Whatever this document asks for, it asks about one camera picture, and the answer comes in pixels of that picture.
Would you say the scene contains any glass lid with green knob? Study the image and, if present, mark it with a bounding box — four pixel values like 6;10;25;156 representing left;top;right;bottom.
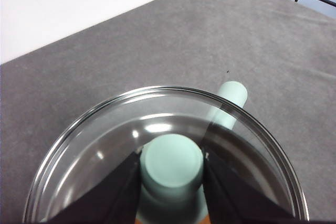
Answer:
22;85;311;224

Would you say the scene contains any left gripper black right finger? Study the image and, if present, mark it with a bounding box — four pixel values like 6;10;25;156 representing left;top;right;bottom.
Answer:
203;150;310;224

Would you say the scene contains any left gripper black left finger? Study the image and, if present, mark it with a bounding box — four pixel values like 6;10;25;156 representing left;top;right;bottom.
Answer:
39;152;141;224

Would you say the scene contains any green pot with handle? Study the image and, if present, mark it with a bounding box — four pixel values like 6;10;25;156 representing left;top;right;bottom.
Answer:
207;80;248;130

